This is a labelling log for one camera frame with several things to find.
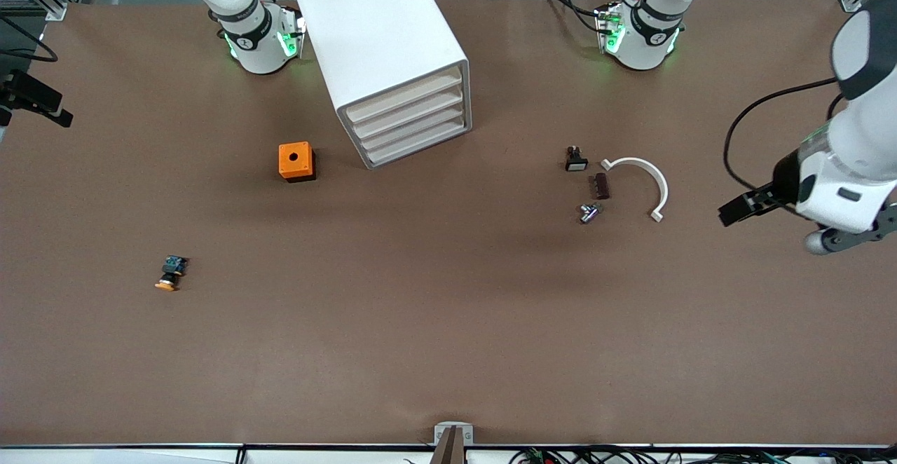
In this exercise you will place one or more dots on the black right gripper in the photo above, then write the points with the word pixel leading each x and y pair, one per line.
pixel 28 93

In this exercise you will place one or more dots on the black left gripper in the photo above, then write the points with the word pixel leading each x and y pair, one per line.
pixel 783 181

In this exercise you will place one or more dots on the orange push button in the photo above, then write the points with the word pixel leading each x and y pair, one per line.
pixel 168 283

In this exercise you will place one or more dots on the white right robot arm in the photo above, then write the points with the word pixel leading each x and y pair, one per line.
pixel 259 50

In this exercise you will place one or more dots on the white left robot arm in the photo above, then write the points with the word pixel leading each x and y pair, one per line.
pixel 855 134

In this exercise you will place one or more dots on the black button with white cap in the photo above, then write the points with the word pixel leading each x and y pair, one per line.
pixel 576 164

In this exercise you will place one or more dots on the white curved plastic arc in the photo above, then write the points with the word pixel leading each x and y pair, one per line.
pixel 663 190

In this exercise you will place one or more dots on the dark brown small block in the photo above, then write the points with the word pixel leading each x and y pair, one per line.
pixel 600 186

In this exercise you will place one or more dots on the silver metal small part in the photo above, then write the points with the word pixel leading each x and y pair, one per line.
pixel 589 213

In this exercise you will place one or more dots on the orange box with round hole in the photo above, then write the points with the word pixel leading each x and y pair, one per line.
pixel 286 168

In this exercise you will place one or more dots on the brown table cover mat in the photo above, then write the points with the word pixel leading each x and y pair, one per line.
pixel 448 324

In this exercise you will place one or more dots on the grey bracket with brown post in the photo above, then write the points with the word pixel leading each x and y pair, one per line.
pixel 453 450

